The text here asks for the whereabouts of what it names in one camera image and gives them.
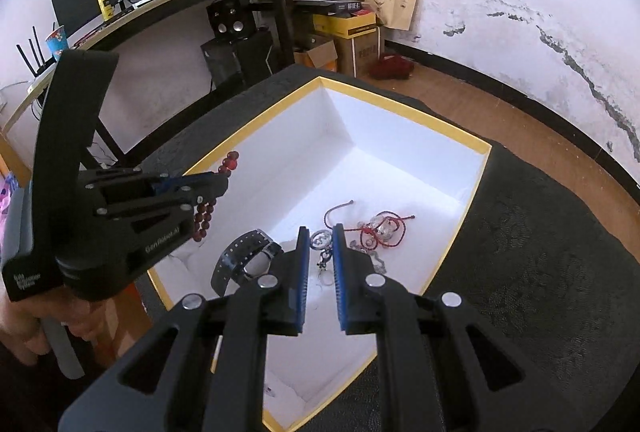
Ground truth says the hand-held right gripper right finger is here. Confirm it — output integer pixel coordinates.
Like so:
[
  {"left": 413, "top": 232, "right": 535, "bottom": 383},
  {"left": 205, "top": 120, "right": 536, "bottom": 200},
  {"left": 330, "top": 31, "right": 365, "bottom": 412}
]
[{"left": 332, "top": 223, "right": 583, "bottom": 432}]

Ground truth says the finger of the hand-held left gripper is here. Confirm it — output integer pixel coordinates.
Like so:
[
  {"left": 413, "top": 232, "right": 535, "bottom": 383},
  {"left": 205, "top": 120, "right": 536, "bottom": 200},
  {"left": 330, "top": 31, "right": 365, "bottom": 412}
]
[
  {"left": 94, "top": 193, "right": 217, "bottom": 239},
  {"left": 79, "top": 167, "right": 232, "bottom": 197}
]

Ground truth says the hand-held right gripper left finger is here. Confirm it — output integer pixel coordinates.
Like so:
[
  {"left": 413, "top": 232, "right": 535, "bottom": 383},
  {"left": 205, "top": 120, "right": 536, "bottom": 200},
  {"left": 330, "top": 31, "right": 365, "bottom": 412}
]
[{"left": 59, "top": 226, "right": 312, "bottom": 432}]

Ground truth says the red bead bracelet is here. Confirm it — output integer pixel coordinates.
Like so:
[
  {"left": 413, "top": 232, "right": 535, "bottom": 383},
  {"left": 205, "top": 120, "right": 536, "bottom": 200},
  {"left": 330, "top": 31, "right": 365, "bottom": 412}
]
[{"left": 192, "top": 151, "right": 241, "bottom": 243}]

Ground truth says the silver chain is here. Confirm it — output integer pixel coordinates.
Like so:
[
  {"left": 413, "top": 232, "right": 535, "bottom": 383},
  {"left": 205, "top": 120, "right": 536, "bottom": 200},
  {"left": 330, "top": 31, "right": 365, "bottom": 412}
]
[{"left": 355, "top": 247, "right": 388, "bottom": 275}]

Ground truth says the small silver charm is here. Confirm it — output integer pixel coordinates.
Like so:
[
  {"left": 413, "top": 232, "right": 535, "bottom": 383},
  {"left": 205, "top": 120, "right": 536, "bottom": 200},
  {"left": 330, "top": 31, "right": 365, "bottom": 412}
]
[{"left": 310, "top": 229, "right": 335, "bottom": 273}]

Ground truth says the red string bracelet with charms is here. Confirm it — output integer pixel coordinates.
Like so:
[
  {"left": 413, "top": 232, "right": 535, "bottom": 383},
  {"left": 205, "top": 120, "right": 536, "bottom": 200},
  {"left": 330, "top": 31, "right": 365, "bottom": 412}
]
[{"left": 322, "top": 199, "right": 417, "bottom": 253}]

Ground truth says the black watch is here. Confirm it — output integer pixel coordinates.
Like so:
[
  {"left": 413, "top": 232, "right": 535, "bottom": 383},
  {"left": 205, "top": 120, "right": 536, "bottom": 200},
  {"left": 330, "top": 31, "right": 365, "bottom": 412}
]
[{"left": 210, "top": 229, "right": 285, "bottom": 297}]

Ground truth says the yellow box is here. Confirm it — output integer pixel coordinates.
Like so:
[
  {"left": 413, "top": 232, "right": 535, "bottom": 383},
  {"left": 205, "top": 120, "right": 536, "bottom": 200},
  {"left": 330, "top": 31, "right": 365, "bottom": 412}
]
[{"left": 147, "top": 76, "right": 493, "bottom": 430}]

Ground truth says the person's left hand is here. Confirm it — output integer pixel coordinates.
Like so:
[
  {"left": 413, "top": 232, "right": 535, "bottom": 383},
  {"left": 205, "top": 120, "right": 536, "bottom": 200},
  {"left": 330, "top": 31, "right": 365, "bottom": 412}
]
[{"left": 0, "top": 284, "right": 118, "bottom": 368}]

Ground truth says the black router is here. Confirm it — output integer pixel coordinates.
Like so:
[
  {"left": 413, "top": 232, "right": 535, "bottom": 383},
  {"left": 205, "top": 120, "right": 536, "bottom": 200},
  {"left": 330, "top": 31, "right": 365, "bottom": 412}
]
[{"left": 15, "top": 26, "right": 58, "bottom": 77}]

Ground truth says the printed paper cup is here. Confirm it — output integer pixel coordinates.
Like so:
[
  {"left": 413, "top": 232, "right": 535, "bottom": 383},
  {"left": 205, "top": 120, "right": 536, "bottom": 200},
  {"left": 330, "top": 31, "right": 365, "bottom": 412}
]
[{"left": 45, "top": 24, "right": 68, "bottom": 57}]

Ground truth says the black computer case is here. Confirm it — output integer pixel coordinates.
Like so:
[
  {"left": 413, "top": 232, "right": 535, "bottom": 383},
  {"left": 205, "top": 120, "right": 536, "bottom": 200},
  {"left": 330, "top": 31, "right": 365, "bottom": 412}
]
[{"left": 200, "top": 29, "right": 276, "bottom": 87}]

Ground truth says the black speaker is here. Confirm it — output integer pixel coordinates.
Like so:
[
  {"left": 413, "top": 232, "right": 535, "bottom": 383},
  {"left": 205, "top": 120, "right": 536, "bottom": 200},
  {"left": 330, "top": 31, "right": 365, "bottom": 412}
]
[{"left": 206, "top": 0, "right": 253, "bottom": 43}]

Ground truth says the black desk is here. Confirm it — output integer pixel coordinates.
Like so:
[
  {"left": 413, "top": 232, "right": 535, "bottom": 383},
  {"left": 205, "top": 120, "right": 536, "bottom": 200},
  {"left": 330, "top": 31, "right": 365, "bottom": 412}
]
[{"left": 0, "top": 0, "right": 311, "bottom": 173}]

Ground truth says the open cardboard box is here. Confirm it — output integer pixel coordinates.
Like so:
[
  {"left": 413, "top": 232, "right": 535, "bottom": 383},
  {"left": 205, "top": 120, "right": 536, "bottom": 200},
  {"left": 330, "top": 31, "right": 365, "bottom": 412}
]
[{"left": 292, "top": 34, "right": 338, "bottom": 72}]

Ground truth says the brown cardboard box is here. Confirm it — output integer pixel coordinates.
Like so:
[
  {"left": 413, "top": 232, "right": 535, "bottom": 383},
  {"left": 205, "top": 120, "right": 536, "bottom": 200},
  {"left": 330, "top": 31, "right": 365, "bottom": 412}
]
[{"left": 332, "top": 34, "right": 385, "bottom": 77}]

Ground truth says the yellow carton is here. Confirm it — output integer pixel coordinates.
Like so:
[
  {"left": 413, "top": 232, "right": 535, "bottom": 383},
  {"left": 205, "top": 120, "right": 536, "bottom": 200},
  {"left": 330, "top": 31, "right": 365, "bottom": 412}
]
[{"left": 312, "top": 12, "right": 377, "bottom": 38}]

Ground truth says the red cloth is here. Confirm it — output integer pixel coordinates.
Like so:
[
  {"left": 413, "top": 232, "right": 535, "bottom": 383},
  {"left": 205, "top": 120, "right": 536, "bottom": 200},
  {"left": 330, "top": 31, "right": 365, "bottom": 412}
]
[{"left": 369, "top": 54, "right": 415, "bottom": 81}]

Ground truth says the flat black box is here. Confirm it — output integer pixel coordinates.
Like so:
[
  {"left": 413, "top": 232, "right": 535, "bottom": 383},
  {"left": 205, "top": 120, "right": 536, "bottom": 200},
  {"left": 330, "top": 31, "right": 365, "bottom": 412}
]
[{"left": 295, "top": 0, "right": 371, "bottom": 16}]

